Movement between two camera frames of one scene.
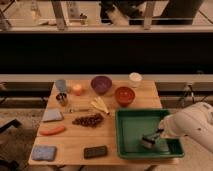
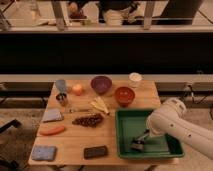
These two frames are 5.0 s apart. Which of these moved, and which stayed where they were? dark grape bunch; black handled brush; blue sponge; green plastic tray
Moved: black handled brush
Stayed: blue sponge; dark grape bunch; green plastic tray
